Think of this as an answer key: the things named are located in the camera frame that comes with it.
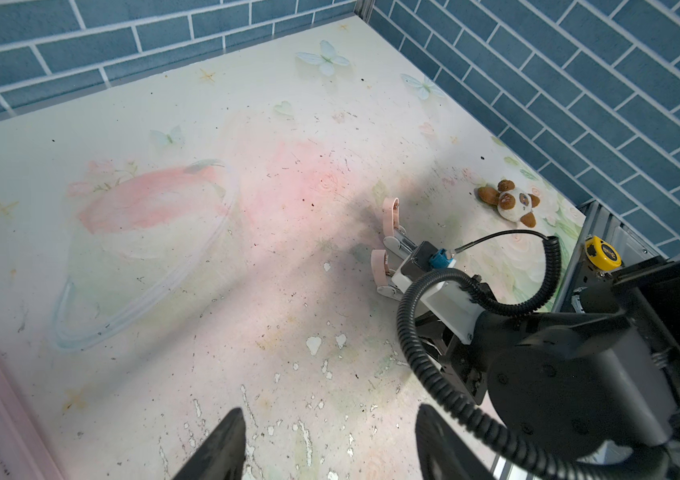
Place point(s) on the small panda plush toy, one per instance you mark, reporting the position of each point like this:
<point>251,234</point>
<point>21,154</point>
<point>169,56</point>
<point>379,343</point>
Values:
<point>512,203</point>

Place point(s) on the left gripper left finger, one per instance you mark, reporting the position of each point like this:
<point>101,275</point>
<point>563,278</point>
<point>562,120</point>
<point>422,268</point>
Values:
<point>222,455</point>

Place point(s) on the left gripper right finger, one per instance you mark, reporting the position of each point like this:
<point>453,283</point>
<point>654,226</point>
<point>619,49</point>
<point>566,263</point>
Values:
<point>442,454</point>

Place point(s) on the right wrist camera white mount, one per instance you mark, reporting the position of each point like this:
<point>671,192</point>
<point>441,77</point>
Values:
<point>451,305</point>

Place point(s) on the yellow tape measure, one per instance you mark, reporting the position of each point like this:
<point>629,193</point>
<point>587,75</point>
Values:
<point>601,254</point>

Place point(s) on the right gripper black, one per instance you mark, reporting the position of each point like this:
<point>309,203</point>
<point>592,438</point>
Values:
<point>451,356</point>

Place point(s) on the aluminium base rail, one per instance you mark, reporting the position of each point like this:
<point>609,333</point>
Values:
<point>580,270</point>

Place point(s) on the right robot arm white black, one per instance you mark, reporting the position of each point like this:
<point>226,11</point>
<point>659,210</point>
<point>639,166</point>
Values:
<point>652,296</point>

